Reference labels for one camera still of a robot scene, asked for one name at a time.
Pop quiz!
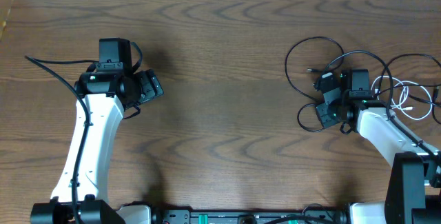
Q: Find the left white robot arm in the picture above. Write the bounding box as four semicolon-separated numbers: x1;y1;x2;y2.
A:
30;38;163;224

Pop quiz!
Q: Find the white usb cable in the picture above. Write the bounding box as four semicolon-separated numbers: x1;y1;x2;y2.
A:
370;75;433;121

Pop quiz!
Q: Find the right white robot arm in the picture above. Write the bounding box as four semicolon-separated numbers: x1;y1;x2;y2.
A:
314;70;440;224

